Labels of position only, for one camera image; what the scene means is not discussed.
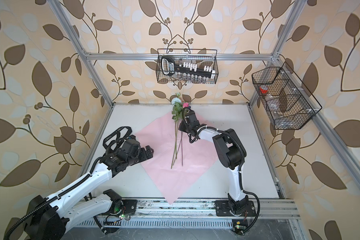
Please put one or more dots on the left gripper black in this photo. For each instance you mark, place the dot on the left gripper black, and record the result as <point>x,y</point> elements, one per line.
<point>150,152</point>

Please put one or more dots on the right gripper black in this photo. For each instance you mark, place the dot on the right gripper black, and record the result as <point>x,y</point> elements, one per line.
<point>181,128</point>

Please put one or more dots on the small magenta fake flower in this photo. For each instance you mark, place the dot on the small magenta fake flower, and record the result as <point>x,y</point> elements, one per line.
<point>184,105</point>

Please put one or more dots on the pale green fake flower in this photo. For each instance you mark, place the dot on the pale green fake flower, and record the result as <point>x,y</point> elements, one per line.
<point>177,104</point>

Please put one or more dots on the pink purple wrapping paper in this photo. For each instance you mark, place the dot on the pink purple wrapping paper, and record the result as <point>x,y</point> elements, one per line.
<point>178,169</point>

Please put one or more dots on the pink fake rose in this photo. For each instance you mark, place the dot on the pink fake rose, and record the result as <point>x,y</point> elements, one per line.
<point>177,120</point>

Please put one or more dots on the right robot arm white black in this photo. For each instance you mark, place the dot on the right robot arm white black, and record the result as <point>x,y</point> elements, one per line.
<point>231,154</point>

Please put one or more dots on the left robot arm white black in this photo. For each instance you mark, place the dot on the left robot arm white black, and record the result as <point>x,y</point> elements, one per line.
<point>51,217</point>

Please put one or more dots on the black socket tool set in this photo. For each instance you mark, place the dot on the black socket tool set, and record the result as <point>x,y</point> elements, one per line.
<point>170,67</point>

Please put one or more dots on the red capped clear bottle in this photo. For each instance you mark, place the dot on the red capped clear bottle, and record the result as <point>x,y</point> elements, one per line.
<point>272,103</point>

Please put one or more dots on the back black wire basket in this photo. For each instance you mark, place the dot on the back black wire basket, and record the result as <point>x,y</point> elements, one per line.
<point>202,57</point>

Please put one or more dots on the black wire basket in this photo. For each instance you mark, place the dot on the black wire basket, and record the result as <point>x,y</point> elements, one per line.
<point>202,57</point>
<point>298,104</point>

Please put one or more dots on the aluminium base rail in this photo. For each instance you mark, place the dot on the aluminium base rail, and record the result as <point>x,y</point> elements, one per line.
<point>191,208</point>

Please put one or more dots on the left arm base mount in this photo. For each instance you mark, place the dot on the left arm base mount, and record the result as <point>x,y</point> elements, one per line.
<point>123,207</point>

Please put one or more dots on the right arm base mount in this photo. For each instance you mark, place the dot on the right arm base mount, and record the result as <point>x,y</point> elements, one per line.
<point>243,208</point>

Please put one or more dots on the right black wire basket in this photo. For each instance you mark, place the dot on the right black wire basket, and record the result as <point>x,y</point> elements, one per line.
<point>298,104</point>

